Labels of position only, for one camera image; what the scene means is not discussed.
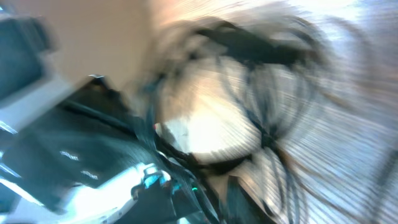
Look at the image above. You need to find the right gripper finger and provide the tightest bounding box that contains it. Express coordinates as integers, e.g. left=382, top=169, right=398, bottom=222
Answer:
left=226, top=175, right=275, bottom=224

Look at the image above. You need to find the thick black usb cable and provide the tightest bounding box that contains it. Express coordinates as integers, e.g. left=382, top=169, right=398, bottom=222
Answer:
left=146, top=15, right=398, bottom=224

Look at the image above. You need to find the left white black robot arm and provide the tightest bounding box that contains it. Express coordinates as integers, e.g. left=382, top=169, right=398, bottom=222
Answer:
left=1, top=16, right=221, bottom=223

